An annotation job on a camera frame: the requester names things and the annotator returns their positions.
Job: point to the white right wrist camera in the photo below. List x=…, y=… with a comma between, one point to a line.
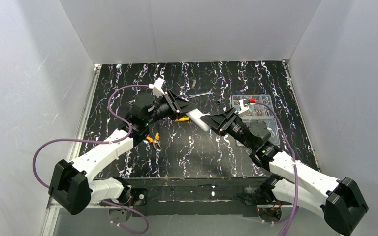
x=246, y=108

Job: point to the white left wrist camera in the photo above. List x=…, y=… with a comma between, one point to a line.
x=156, y=88

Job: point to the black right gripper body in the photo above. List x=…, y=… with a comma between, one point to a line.
x=227, y=120

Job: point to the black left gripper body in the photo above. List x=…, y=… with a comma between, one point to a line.
x=172, y=103

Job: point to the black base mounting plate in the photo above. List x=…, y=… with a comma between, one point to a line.
x=203, y=195

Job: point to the silver wrench upper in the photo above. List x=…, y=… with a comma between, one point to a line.
x=200, y=94

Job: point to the yellow handled screwdriver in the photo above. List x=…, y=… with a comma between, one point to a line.
x=183, y=119

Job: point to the clear plastic screw organizer box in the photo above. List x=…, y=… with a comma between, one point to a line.
x=258, y=112

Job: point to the white remote control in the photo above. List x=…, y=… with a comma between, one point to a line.
x=195, y=115

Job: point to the orange handled pliers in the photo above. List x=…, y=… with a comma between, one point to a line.
x=155, y=141

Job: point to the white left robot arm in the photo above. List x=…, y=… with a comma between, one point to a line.
x=73, y=184

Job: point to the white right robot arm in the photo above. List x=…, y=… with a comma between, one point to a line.
x=338, y=201

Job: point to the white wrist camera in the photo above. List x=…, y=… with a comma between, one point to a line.
x=246, y=108
x=156, y=88

